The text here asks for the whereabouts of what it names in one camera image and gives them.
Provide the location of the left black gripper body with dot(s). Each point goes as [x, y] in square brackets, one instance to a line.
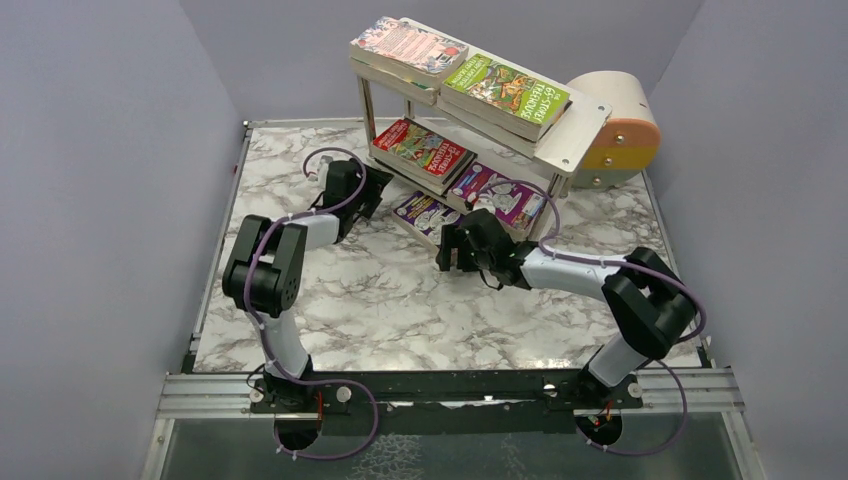
[365, 192]

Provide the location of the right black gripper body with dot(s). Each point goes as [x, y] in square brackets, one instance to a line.
[454, 244]

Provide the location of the red bottom books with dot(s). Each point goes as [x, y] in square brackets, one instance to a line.
[519, 204]

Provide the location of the purple cartoon book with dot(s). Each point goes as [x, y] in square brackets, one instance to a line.
[423, 217]

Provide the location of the red 13-storey treehouse book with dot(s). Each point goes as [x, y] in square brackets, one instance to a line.
[408, 139]

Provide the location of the white two-tier shelf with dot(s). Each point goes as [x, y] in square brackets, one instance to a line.
[558, 156]

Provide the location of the pink floral book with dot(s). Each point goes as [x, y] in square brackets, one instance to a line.
[409, 52]

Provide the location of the green 65-storey treehouse book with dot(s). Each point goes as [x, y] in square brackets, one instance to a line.
[505, 96]

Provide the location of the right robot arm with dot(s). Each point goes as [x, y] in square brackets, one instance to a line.
[651, 306]

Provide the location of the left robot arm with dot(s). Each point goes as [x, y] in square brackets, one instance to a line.
[264, 271]

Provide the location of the round wooden drawer box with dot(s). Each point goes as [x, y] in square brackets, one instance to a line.
[630, 138]

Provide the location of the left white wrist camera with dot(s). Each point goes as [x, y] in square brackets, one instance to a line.
[322, 172]

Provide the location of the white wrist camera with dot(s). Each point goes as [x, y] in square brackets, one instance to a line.
[489, 204]
[322, 172]

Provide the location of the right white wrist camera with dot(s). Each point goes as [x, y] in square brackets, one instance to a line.
[489, 204]

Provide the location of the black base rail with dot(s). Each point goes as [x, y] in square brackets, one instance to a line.
[353, 404]

